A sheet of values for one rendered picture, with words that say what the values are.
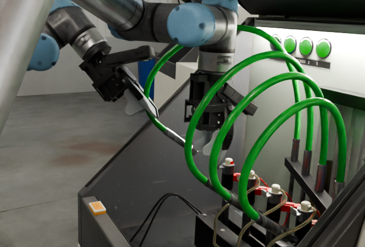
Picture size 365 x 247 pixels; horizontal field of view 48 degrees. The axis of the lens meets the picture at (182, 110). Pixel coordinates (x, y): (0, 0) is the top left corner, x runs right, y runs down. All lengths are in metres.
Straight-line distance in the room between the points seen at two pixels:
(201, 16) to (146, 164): 0.61
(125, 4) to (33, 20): 0.36
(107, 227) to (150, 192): 0.27
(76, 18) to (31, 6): 0.63
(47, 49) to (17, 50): 0.49
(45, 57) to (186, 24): 0.30
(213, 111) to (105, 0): 0.32
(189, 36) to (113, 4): 0.14
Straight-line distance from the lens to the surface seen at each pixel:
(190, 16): 0.71
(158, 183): 1.25
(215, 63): 0.83
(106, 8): 0.70
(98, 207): 1.09
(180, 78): 4.06
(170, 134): 0.98
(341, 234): 0.69
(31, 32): 0.38
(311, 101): 0.70
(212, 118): 0.85
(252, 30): 0.97
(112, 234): 0.99
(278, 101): 1.22
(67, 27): 1.00
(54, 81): 7.52
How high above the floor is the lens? 1.44
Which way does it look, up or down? 13 degrees down
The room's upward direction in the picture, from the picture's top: 3 degrees clockwise
